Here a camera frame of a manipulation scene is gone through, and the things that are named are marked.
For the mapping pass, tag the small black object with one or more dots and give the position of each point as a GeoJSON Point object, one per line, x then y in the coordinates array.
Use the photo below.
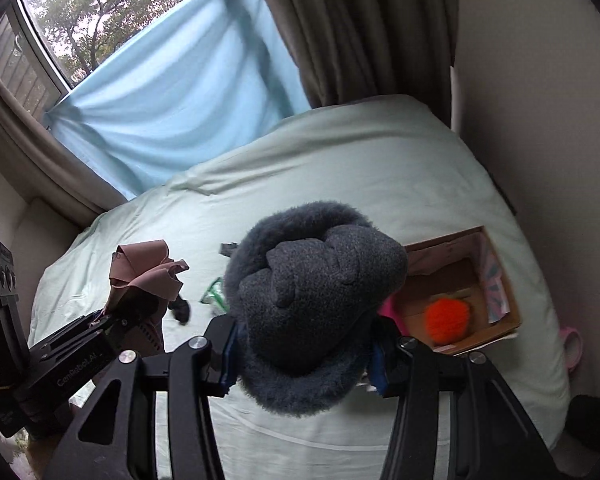
{"type": "Point", "coordinates": [228, 249]}

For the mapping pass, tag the green and white packet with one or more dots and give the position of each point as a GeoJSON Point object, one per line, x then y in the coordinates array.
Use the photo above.
{"type": "Point", "coordinates": [215, 297]}

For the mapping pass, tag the light green bed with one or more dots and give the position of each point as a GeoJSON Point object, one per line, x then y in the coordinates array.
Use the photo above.
{"type": "Point", "coordinates": [360, 170]}

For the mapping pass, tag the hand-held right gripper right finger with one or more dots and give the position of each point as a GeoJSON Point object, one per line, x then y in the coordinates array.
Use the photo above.
{"type": "Point", "coordinates": [378, 366]}

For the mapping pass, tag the dusty pink cloth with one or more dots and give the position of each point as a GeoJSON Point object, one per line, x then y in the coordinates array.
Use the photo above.
{"type": "Point", "coordinates": [140, 265]}

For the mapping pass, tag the pink slipper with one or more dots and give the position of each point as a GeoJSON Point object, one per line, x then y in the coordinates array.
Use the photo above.
{"type": "Point", "coordinates": [572, 347]}

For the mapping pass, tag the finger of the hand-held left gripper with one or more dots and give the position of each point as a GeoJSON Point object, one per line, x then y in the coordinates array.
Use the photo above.
{"type": "Point", "coordinates": [132, 307]}

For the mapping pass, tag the cardboard box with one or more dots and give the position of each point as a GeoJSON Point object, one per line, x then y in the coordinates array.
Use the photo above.
{"type": "Point", "coordinates": [450, 280]}

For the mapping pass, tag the light blue curtain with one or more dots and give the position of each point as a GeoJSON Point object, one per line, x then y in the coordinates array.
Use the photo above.
{"type": "Point", "coordinates": [180, 95]}

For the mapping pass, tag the orange fluffy ball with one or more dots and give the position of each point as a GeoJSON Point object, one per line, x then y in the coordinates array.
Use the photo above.
{"type": "Point", "coordinates": [447, 321]}

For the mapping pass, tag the window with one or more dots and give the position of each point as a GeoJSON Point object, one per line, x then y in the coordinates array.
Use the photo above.
{"type": "Point", "coordinates": [95, 15]}

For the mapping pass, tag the brown curtain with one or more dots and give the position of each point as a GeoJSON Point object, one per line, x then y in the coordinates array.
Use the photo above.
{"type": "Point", "coordinates": [350, 25]}
{"type": "Point", "coordinates": [45, 160]}

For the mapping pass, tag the grey fleece hat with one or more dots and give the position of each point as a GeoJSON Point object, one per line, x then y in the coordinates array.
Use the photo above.
{"type": "Point", "coordinates": [310, 280]}

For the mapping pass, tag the black sock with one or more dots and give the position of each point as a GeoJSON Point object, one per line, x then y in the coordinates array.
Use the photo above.
{"type": "Point", "coordinates": [181, 310]}

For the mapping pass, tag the bright pink cloth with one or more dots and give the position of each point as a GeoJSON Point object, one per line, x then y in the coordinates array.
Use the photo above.
{"type": "Point", "coordinates": [391, 316]}

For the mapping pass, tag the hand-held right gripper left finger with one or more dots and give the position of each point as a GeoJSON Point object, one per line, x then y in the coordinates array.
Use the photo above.
{"type": "Point", "coordinates": [231, 355]}

